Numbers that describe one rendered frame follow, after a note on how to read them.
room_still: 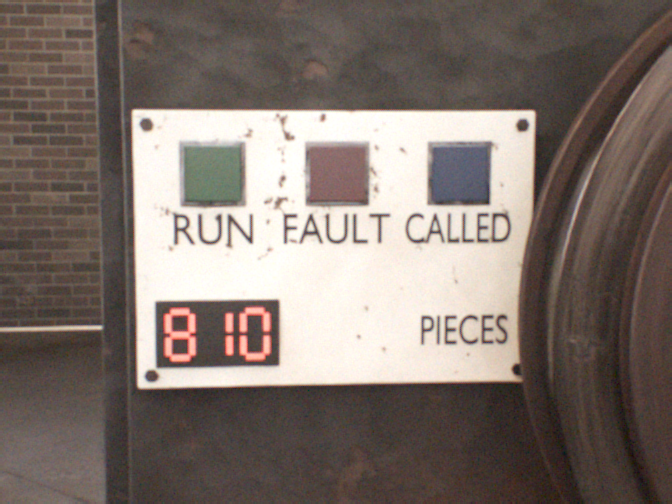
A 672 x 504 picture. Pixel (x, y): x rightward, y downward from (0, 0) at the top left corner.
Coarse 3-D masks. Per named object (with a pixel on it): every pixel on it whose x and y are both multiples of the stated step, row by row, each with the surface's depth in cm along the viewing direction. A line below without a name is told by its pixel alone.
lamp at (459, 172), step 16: (432, 160) 64; (448, 160) 64; (464, 160) 64; (480, 160) 64; (432, 176) 64; (448, 176) 64; (464, 176) 64; (480, 176) 65; (432, 192) 64; (448, 192) 64; (464, 192) 65; (480, 192) 65
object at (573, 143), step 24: (648, 48) 58; (624, 72) 58; (600, 96) 58; (576, 120) 59; (576, 144) 58; (552, 168) 59; (552, 192) 59; (552, 216) 59; (528, 240) 59; (528, 264) 59; (528, 288) 59; (528, 312) 59; (528, 336) 59; (528, 360) 60; (528, 384) 60; (528, 408) 60; (552, 432) 60; (552, 456) 60
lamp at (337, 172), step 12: (312, 156) 64; (324, 156) 64; (336, 156) 64; (348, 156) 64; (360, 156) 64; (312, 168) 64; (324, 168) 64; (336, 168) 64; (348, 168) 64; (360, 168) 64; (312, 180) 64; (324, 180) 64; (336, 180) 64; (348, 180) 64; (360, 180) 64; (312, 192) 64; (324, 192) 64; (336, 192) 64; (348, 192) 64; (360, 192) 64
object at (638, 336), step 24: (648, 216) 52; (648, 240) 51; (648, 264) 51; (624, 288) 53; (648, 288) 51; (624, 312) 53; (648, 312) 51; (624, 336) 52; (648, 336) 51; (624, 360) 53; (648, 360) 52; (624, 384) 53; (648, 384) 52; (624, 408) 53; (648, 408) 52; (648, 432) 52; (648, 456) 52; (648, 480) 53
